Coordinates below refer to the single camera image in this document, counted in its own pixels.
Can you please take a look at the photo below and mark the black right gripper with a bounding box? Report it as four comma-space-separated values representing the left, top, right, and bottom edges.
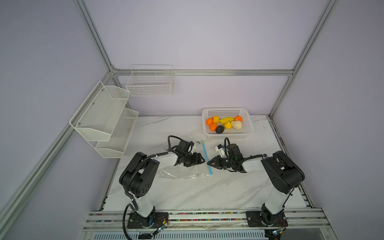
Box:
207, 156, 235, 169

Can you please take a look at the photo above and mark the white wire wall basket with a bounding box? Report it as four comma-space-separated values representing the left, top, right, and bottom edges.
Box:
126, 65, 174, 97

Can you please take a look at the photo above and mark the yellow pear-shaped lemon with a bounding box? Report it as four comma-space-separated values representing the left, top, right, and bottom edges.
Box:
224, 122, 232, 129

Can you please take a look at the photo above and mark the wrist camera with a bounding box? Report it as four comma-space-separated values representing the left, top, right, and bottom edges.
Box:
175, 140, 195, 155
215, 144, 227, 158

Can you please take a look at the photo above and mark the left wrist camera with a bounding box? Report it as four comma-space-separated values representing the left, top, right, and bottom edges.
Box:
175, 140, 195, 155

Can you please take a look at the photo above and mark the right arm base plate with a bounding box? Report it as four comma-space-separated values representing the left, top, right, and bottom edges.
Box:
246, 210, 288, 227

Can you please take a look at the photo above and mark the white mesh two-tier shelf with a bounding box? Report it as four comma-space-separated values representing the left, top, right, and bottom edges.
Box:
69, 82, 139, 159

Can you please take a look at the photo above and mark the black avocado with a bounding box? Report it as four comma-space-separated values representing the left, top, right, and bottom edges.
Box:
215, 126, 225, 134

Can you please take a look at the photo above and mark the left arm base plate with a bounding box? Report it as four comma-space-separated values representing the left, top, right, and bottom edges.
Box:
126, 212, 169, 229

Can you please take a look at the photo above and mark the cream white pear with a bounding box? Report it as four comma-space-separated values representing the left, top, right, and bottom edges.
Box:
231, 121, 243, 130

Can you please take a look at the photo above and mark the large orange fruit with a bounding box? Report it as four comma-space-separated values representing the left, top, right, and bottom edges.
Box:
206, 118, 214, 126

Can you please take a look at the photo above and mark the clear zip top bag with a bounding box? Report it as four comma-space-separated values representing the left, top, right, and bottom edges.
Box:
157, 136, 213, 180

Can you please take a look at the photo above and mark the white perforated plastic basket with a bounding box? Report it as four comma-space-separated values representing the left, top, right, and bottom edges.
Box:
202, 108, 254, 139

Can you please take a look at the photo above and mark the aluminium frame post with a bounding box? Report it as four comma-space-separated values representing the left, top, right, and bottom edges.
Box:
268, 0, 340, 118

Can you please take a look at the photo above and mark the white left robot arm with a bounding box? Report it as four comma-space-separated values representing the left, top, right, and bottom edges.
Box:
119, 152, 205, 219

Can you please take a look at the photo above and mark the yellow banana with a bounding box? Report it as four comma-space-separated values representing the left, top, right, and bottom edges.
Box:
220, 117, 235, 125

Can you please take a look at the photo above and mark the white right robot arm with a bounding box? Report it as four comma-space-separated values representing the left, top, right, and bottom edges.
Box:
207, 138, 305, 227

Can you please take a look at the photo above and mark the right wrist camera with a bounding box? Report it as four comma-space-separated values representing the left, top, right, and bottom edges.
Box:
215, 144, 227, 158

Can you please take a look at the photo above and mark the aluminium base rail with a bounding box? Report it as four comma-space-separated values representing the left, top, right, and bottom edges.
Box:
83, 208, 331, 232

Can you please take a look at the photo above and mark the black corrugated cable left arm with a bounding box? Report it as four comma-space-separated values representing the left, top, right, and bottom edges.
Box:
122, 134, 185, 240

